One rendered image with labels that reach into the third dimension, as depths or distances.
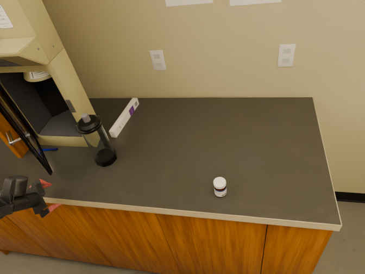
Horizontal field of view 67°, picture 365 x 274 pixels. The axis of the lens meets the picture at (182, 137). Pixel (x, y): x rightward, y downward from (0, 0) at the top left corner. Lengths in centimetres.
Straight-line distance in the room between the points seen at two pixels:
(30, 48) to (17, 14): 11
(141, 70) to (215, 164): 69
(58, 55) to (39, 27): 12
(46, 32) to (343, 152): 167
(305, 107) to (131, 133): 87
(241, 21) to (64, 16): 86
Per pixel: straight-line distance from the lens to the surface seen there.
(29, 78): 133
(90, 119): 119
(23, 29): 116
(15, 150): 157
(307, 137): 133
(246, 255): 143
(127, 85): 166
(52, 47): 120
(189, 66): 148
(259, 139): 129
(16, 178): 114
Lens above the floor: 186
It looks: 44 degrees down
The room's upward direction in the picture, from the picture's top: 12 degrees counter-clockwise
